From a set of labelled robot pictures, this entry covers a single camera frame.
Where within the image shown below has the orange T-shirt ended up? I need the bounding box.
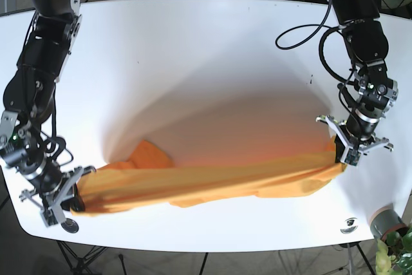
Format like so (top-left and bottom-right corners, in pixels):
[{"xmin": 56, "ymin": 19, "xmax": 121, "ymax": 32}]
[{"xmin": 71, "ymin": 140, "xmax": 346, "ymax": 216}]

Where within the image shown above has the left silver table grommet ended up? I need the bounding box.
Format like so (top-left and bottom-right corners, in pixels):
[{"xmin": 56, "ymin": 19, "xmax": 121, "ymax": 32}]
[{"xmin": 61, "ymin": 218, "xmax": 79, "ymax": 234}]

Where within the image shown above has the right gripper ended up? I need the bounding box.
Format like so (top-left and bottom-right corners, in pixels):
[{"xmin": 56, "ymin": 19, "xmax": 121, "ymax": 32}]
[{"xmin": 1, "ymin": 127, "xmax": 86, "ymax": 227}]

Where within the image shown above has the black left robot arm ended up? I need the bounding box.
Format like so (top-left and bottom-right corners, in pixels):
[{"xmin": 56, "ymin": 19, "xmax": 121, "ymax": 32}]
[{"xmin": 316, "ymin": 0, "xmax": 399, "ymax": 166}]

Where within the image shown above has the grey plant pot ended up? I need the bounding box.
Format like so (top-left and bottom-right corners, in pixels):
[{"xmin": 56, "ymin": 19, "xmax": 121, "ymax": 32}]
[{"xmin": 368, "ymin": 206, "xmax": 407, "ymax": 240}]

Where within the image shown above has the green potted plant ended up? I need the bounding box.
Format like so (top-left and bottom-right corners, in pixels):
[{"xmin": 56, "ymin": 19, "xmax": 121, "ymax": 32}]
[{"xmin": 375, "ymin": 227, "xmax": 411, "ymax": 275}]

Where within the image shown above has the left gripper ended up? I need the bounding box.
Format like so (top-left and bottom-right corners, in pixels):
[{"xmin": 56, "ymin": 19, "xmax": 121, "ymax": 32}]
[{"xmin": 315, "ymin": 79, "xmax": 398, "ymax": 166}]

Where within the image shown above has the silver table grommet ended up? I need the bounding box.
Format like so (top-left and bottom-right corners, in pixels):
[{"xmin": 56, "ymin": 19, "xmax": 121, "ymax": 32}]
[
  {"xmin": 340, "ymin": 217, "xmax": 359, "ymax": 234},
  {"xmin": 61, "ymin": 218, "xmax": 79, "ymax": 234}
]

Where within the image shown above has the right silver table grommet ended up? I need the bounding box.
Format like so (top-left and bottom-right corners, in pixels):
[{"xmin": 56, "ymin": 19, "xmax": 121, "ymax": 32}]
[{"xmin": 340, "ymin": 217, "xmax": 359, "ymax": 234}]

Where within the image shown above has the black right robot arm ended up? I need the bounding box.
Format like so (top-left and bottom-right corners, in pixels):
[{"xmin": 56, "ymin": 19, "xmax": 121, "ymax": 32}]
[{"xmin": 1, "ymin": 0, "xmax": 95, "ymax": 227}]

